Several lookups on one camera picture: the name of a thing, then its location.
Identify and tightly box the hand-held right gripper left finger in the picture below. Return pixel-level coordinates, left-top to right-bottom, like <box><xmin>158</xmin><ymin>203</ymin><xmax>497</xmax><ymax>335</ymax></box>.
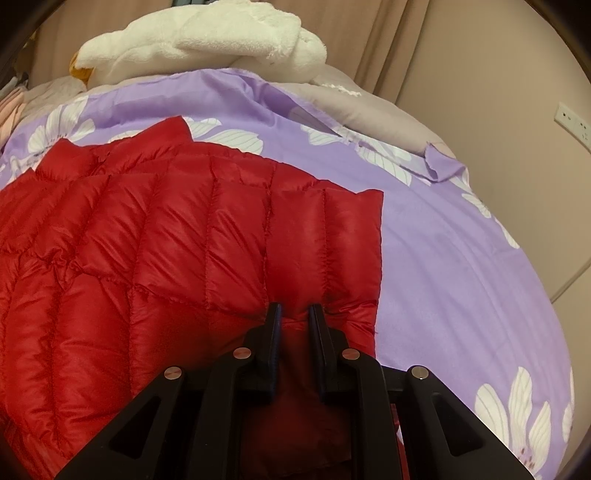
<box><xmin>55</xmin><ymin>302</ymin><xmax>283</xmax><ymax>480</ymax></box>

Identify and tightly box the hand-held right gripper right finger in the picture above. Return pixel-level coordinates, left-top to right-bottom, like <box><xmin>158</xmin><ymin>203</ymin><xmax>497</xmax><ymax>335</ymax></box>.
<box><xmin>308</xmin><ymin>303</ymin><xmax>532</xmax><ymax>480</ymax></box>

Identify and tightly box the red down jacket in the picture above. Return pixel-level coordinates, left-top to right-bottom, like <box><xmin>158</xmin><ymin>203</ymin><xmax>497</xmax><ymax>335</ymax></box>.
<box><xmin>0</xmin><ymin>115</ymin><xmax>385</xmax><ymax>480</ymax></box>

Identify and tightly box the purple floral bed sheet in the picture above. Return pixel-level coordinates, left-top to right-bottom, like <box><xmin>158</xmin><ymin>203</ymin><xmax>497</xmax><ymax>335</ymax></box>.
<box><xmin>0</xmin><ymin>68</ymin><xmax>578</xmax><ymax>480</ymax></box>

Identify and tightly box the grey pillow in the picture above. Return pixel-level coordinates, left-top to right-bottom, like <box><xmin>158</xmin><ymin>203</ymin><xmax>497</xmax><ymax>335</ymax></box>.
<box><xmin>272</xmin><ymin>64</ymin><xmax>458</xmax><ymax>158</ymax></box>

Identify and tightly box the white plush duck toy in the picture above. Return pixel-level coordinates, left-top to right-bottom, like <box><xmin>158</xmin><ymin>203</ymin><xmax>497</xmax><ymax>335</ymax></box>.
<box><xmin>69</xmin><ymin>0</ymin><xmax>329</xmax><ymax>88</ymax></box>

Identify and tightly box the beige curtain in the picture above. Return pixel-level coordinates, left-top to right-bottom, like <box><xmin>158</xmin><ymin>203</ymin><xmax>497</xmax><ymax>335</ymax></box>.
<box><xmin>28</xmin><ymin>0</ymin><xmax>437</xmax><ymax>90</ymax></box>

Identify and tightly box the light grey blanket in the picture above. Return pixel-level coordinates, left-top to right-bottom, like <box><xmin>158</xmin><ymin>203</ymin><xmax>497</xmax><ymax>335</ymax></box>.
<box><xmin>21</xmin><ymin>76</ymin><xmax>89</xmax><ymax>121</ymax></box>

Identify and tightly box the pink garment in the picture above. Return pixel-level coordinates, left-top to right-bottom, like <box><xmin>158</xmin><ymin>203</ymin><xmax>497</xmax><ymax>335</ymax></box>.
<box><xmin>0</xmin><ymin>87</ymin><xmax>27</xmax><ymax>149</ymax></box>

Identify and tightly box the white wall socket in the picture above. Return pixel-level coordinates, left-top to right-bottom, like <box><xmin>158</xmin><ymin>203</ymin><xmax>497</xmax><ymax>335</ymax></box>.
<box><xmin>554</xmin><ymin>102</ymin><xmax>591</xmax><ymax>150</ymax></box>

